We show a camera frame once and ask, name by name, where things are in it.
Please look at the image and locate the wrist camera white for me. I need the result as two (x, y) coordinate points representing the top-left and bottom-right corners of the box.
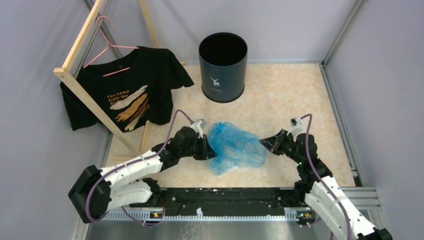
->
(288, 117), (303, 136)
(189, 119), (207, 139)

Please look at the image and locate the black printed t-shirt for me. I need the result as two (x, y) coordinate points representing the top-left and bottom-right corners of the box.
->
(76, 46), (194, 132)

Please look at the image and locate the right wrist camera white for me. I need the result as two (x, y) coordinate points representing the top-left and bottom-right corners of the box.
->
(288, 117), (303, 136)

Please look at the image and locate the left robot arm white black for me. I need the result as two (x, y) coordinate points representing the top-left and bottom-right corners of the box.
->
(67, 126), (217, 224)

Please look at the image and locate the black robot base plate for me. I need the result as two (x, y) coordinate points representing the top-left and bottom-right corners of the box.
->
(155, 187), (302, 217)

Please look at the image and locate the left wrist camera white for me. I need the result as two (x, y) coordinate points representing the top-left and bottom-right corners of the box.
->
(189, 119), (207, 139)

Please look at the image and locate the pink clothes hanger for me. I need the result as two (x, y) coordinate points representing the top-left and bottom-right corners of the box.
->
(82, 15), (139, 77)

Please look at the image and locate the blue plastic trash bag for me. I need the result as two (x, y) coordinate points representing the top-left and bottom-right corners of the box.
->
(207, 122), (268, 176)

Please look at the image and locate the dark round trash bin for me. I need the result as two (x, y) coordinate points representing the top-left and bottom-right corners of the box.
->
(198, 32), (248, 103)

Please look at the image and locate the wooden clothes rack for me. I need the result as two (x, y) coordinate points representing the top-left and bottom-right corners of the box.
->
(54, 0), (194, 155)

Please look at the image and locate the aluminium frame rail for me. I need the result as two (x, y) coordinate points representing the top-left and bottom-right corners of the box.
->
(76, 187), (382, 229)

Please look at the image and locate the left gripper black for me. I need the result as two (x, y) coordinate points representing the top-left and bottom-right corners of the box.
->
(179, 133), (218, 160)

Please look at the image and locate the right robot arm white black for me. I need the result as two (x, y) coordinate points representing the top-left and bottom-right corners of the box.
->
(258, 129), (393, 240)

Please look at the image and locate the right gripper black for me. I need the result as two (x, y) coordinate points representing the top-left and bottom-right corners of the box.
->
(259, 128), (303, 164)

